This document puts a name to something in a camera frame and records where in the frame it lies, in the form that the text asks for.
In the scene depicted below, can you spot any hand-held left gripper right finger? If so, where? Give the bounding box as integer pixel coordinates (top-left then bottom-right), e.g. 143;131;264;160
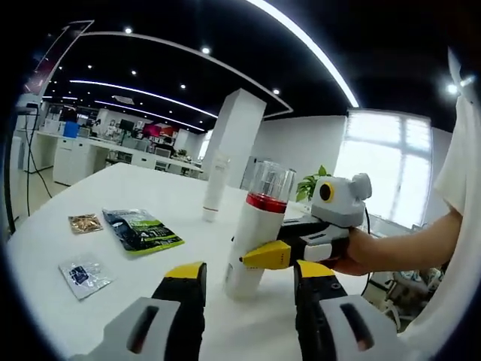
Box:
294;259;406;361

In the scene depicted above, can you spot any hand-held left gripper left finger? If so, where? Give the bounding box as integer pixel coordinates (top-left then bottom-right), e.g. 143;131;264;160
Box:
71;262;207;361

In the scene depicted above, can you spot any white skincare tube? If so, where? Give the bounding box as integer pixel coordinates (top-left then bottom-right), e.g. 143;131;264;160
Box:
202;151;231;223

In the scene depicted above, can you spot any gold sachet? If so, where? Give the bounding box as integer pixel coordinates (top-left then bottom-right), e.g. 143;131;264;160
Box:
68;214;104;235

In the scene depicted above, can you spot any person's right hand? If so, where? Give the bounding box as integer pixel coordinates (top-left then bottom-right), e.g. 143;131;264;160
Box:
331;229;377;278

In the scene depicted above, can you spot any green potted plant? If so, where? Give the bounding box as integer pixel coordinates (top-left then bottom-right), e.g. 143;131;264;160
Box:
296;165;334;205

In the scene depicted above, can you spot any green black sachet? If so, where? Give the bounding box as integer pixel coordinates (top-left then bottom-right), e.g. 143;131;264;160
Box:
101;208;186;255

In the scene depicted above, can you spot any person's white shirt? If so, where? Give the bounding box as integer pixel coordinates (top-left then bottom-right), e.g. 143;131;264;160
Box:
398;47;481;339

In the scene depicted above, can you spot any white office desk row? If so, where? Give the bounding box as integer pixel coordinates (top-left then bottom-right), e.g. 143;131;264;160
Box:
37;129;204;186

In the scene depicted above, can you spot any black cable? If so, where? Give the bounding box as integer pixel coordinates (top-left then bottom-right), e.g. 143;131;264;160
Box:
21;108;54;197

